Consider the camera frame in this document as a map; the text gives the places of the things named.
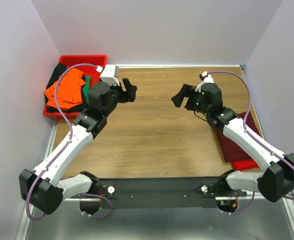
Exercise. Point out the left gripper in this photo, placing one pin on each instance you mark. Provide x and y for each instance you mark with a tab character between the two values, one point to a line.
122	92

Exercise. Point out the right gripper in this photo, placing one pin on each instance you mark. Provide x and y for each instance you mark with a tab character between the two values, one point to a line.
189	98

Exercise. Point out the orange t-shirt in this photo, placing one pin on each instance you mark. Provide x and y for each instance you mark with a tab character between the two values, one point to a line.
69	92

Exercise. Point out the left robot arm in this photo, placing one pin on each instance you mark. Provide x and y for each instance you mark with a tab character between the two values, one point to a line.
43	187

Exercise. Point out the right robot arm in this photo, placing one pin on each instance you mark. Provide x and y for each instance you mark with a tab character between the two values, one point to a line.
276	178

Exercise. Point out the red plastic bin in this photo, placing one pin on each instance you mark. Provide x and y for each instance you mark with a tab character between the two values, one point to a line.
65	62

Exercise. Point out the green t-shirt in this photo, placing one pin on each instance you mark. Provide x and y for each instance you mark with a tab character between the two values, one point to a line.
86	87

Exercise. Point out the folded maroon t-shirt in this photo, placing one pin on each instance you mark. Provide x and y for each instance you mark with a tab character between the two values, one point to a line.
230	150

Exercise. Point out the folded red t-shirt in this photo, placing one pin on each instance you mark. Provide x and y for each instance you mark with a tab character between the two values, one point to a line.
242	165

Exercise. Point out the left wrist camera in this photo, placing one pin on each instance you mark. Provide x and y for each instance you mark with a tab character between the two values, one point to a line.
110	74

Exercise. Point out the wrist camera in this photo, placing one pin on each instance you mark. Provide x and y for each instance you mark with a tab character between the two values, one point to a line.
110	74
205	78

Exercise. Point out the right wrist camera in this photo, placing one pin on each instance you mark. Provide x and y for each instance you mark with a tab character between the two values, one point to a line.
205	78

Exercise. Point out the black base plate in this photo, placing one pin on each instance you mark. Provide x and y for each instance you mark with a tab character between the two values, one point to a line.
168	192

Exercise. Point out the aluminium frame rail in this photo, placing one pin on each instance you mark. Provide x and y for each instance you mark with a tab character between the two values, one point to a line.
90	204

